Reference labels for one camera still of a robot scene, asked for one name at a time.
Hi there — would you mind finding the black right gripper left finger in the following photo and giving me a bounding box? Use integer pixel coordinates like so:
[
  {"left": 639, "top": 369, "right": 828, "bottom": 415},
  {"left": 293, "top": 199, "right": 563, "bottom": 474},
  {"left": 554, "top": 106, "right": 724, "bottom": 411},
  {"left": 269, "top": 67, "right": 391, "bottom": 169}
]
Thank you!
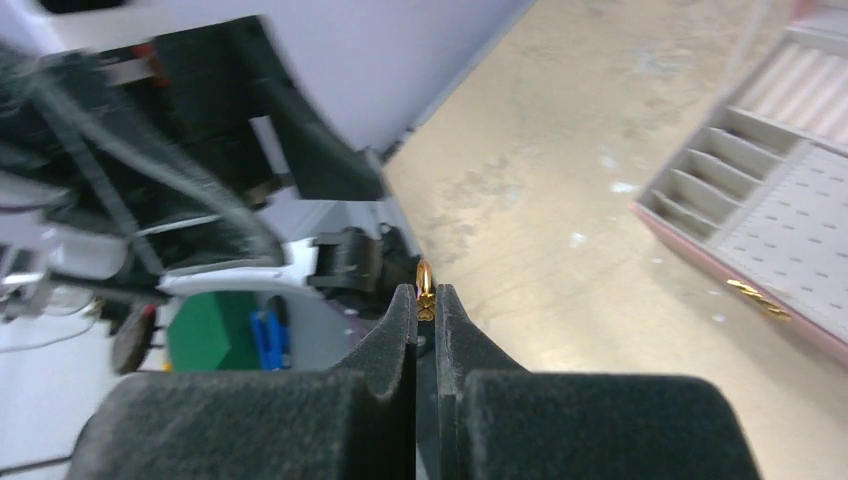
[{"left": 67, "top": 285, "right": 417, "bottom": 479}]

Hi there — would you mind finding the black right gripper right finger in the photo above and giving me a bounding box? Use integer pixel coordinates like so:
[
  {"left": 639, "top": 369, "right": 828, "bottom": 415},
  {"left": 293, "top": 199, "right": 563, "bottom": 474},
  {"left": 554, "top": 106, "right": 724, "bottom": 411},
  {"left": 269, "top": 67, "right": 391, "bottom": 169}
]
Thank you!
[{"left": 435, "top": 285, "right": 760, "bottom": 479}]

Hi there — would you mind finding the gold hoop earring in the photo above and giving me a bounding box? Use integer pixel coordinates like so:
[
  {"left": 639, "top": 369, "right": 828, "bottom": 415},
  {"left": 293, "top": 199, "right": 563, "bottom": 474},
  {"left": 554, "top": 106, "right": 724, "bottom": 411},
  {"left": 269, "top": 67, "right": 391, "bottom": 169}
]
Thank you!
[{"left": 416, "top": 259, "right": 436, "bottom": 322}]

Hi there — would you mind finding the pink jewelry box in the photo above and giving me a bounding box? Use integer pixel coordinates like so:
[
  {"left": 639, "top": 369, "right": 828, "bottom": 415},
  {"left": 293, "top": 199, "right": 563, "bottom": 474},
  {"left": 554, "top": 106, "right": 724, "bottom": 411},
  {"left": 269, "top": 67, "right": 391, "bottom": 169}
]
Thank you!
[{"left": 632, "top": 1, "right": 847, "bottom": 361}]

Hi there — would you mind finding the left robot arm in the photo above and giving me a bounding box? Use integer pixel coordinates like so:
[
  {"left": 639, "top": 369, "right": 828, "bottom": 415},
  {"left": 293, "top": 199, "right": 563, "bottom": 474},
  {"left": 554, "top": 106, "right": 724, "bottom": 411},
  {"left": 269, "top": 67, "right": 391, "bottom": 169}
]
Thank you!
[{"left": 1, "top": 16, "right": 417, "bottom": 317}]

